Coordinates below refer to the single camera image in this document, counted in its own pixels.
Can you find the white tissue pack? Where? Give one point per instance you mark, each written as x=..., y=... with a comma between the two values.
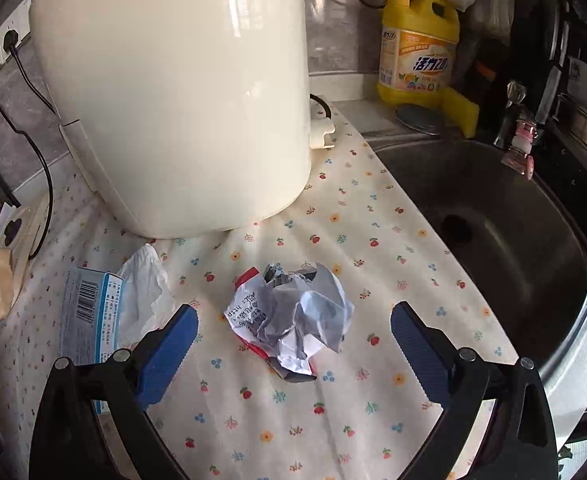
x=103, y=312

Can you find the yellow sponge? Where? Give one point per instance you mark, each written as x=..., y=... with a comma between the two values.
x=460, y=112

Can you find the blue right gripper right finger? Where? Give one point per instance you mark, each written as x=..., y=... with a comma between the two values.
x=427, y=350

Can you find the yellow detergent bottle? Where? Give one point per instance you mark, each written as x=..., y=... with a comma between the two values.
x=417, y=52

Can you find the stainless steel sink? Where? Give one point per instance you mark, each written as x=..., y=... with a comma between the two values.
x=517, y=244

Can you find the cream power strip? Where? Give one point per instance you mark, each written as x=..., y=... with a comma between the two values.
x=21, y=229

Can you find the white red paper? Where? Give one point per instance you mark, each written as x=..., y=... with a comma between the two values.
x=287, y=317

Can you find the floral white tablecloth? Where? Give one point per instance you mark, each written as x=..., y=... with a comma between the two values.
x=226, y=413

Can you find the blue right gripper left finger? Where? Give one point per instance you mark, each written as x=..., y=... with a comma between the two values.
x=160, y=353

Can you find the cream air fryer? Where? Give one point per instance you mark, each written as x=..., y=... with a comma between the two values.
x=190, y=116

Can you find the pink faucet ornament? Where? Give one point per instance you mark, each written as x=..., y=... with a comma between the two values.
x=517, y=133

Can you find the white wall socket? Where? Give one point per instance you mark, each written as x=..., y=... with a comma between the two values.
x=18, y=21

